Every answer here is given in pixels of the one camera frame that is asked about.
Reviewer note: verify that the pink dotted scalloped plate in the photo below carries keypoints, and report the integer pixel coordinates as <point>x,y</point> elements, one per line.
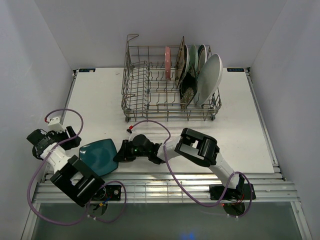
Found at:
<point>167,63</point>

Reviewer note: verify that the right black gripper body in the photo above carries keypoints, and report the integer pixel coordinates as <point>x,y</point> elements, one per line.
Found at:
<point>138,153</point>

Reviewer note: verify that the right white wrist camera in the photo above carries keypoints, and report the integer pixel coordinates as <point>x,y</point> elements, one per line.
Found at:
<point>132,133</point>

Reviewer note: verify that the black xdof logo sticker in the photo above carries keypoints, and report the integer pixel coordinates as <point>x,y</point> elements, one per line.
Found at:
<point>235,70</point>

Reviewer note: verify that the green red rimmed white plate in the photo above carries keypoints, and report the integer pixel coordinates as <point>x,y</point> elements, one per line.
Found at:
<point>202,57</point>

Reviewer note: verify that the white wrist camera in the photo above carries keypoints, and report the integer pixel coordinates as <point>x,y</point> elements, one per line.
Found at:
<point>54,124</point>
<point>132,133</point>

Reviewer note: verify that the grey wire dish rack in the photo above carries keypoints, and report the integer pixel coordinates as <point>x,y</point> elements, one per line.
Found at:
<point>146,94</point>

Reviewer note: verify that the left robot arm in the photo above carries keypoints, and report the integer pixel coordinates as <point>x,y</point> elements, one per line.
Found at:
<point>70,174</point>

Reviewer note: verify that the dark teal plate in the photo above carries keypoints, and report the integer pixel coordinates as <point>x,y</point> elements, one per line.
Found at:
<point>99,156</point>

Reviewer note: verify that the white oval plate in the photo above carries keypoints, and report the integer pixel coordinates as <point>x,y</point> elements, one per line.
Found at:
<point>208,79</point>

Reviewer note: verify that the cream floral square plate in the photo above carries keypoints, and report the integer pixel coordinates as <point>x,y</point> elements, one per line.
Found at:
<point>180,63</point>

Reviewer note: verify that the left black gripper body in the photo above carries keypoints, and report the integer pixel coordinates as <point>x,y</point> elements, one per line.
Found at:
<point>54,135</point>

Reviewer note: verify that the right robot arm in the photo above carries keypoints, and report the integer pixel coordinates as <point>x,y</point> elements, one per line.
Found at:
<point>197,147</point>

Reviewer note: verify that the green floral plate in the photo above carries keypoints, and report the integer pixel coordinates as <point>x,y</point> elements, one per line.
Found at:
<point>193,57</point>

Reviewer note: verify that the black floral square plate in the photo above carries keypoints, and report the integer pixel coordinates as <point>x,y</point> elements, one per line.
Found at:
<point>188,87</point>

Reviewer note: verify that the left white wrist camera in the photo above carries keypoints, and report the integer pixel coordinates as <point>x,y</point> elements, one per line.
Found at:
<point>54,124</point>

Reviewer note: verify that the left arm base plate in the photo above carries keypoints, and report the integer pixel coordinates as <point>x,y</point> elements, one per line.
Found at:
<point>113,192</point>

